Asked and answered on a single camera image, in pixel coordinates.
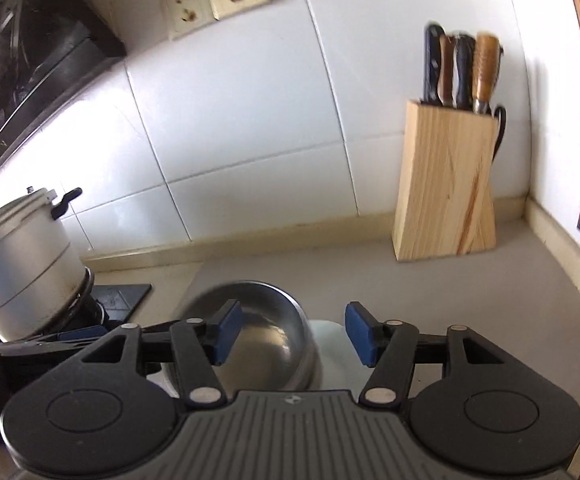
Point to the dark knife handle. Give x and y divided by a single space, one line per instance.
464 51

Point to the orange wooden knife handle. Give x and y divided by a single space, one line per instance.
485 69

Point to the black scissors handle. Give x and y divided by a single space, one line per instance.
499 113

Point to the brown knife handle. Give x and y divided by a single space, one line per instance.
446 80

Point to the black range hood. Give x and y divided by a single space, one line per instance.
50 50

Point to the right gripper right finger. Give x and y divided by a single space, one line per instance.
388 348

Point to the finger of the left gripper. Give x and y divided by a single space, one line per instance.
72 341

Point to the white pressure cooker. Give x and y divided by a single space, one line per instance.
30 226

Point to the wooden knife block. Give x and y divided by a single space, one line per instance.
444 201

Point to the black gas stove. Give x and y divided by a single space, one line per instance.
100 304

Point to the large steel bowl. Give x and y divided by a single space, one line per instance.
275 350

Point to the black knife handle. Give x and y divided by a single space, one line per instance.
432 63

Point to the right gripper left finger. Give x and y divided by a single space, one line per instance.
198 347

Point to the left wall socket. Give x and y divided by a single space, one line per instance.
182 17

